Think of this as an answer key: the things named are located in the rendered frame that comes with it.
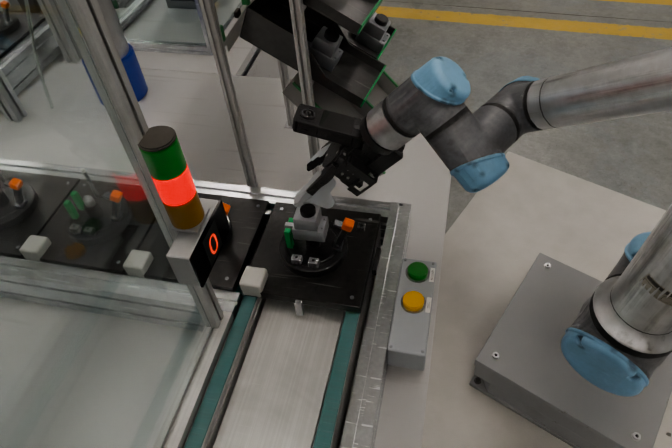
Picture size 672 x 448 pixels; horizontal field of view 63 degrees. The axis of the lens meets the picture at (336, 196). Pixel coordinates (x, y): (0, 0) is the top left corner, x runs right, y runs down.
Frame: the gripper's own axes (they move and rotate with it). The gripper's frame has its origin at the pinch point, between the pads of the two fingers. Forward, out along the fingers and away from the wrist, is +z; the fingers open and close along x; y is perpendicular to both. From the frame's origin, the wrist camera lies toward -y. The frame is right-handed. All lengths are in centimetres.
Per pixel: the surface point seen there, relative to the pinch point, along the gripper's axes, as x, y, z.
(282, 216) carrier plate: 7.8, 6.5, 20.3
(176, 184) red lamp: -20.8, -19.6, -7.5
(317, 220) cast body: -1.1, 7.6, 4.8
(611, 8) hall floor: 303, 167, 8
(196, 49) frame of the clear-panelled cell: 85, -29, 64
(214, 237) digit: -18.2, -9.4, 2.4
